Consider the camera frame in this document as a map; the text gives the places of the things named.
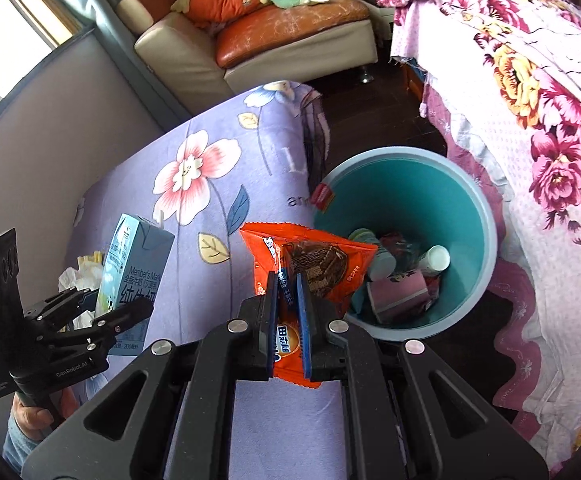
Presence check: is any window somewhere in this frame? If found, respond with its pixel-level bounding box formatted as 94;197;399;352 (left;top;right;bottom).
0;0;78;111

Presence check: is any person's left hand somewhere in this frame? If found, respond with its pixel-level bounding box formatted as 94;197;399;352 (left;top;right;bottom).
11;391;56;443

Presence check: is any floral bed blanket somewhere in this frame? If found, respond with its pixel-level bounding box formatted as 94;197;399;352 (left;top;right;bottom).
377;0;581;471

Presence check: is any red wrapper piece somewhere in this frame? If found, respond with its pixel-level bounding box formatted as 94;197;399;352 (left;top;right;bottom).
312;183;336;212

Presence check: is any white tube can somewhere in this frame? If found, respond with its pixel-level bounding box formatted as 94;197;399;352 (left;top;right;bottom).
417;245;451;278

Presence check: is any orange snack packet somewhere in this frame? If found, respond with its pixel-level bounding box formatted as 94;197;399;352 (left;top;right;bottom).
239;222;379;390

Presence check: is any crumpled white tissue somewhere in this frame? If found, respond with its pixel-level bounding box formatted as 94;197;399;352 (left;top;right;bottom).
59;266;96;331

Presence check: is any beige sofa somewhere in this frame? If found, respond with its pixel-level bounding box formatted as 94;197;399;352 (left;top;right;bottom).
116;0;379;93

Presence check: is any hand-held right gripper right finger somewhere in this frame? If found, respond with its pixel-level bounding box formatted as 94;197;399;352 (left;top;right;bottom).
297;272;551;480

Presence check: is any person's left forearm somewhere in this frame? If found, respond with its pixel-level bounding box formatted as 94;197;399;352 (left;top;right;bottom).
3;420;44;473

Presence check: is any orange seat cushion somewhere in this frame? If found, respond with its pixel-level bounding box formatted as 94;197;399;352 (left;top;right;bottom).
215;0;371;68

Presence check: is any blue and white milk carton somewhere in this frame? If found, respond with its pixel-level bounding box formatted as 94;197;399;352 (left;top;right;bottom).
93;213;176;357

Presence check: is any grey-blue curtain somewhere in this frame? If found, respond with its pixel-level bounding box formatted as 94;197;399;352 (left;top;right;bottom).
20;0;196;121

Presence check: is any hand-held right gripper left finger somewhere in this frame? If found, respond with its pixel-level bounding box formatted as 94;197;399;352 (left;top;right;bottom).
20;271;279;480

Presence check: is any purple floral tablecloth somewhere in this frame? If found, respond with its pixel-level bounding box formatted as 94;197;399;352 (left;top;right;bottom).
65;80;341;480

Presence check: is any green and white yogurt cup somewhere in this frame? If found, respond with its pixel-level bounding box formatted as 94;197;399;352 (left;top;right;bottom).
348;228;397;282

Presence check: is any orange and yellow plush pillow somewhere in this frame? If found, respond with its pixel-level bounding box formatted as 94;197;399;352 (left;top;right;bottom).
170;0;271;28

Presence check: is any pink paper cup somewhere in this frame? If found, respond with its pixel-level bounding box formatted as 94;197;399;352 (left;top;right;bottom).
367;274;431;325

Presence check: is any teal trash bin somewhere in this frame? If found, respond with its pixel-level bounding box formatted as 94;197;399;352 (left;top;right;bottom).
312;146;499;343

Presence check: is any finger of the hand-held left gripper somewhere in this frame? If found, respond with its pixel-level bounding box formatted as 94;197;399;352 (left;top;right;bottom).
24;287;102;333
45;297;155;356

